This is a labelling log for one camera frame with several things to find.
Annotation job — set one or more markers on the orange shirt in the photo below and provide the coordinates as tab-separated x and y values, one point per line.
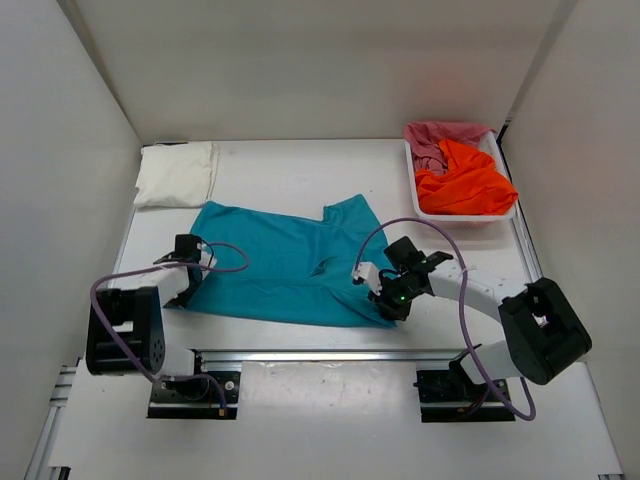
472	185

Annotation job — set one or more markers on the white t shirt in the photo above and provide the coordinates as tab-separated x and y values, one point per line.
176	176

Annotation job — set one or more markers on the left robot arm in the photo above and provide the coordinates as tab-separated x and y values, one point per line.
126	329

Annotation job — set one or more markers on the white front cover board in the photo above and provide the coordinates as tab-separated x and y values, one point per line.
319	421

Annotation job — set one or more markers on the pink shirt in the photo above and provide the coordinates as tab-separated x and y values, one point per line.
424	138

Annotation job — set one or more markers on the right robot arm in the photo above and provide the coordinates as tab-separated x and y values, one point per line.
543	335

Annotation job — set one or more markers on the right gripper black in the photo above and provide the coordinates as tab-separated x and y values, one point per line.
386	308

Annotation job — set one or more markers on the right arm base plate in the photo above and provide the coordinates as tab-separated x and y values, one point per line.
443	401

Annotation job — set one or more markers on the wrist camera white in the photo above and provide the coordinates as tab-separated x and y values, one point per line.
366	273
207	256

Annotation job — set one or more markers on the white laundry basket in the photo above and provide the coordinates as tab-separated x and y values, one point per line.
488	145

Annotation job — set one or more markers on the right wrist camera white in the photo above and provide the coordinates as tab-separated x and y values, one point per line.
366	273

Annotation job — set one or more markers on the teal polo shirt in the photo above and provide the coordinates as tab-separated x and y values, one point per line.
290	269

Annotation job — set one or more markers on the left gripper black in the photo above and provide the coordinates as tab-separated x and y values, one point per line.
181	299

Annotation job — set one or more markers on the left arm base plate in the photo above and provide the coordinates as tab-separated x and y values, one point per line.
199	399

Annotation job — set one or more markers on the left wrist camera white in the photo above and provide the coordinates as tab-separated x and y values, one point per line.
207	256

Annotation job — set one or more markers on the aluminium frame rail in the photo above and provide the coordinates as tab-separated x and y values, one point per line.
270	356

